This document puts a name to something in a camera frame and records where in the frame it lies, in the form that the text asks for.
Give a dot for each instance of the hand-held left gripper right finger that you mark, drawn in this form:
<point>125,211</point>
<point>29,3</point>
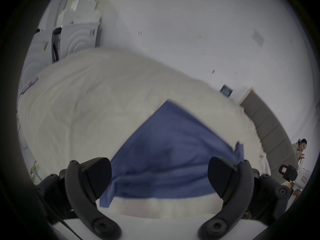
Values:
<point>237,196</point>

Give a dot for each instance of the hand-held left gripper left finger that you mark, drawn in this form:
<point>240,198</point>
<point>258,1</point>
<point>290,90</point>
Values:
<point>82,196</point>

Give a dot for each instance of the black device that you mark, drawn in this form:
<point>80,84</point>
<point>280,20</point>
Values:
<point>288,172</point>

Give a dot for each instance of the grey padded headboard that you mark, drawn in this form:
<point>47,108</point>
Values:
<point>270,129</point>

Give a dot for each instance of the blue shirt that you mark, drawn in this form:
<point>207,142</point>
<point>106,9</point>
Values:
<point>170,154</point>

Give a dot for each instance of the bed with beige sheet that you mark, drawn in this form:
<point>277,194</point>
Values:
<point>95,96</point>

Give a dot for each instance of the stack of pale cartons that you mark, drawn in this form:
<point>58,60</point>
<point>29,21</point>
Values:
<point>80,6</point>

